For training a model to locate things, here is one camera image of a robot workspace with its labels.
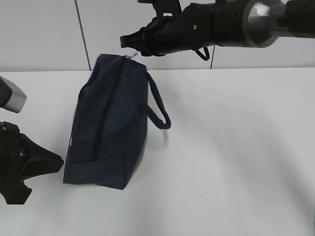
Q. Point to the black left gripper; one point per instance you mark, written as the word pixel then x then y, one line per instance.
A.
pixel 22 157

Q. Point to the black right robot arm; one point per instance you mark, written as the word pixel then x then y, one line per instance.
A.
pixel 226 23

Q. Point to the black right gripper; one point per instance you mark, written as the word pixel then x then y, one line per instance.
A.
pixel 190 30

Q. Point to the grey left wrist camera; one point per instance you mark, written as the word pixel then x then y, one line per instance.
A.
pixel 12 98

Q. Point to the navy blue lunch bag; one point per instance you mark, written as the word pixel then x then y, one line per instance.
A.
pixel 109 128

